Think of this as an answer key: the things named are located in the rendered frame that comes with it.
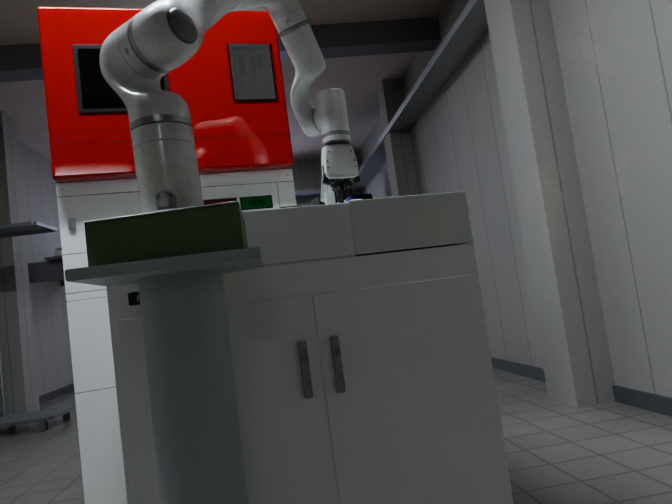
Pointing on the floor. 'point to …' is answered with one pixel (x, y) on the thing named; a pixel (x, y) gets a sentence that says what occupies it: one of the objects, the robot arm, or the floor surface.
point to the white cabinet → (343, 382)
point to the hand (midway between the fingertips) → (343, 196)
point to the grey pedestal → (188, 370)
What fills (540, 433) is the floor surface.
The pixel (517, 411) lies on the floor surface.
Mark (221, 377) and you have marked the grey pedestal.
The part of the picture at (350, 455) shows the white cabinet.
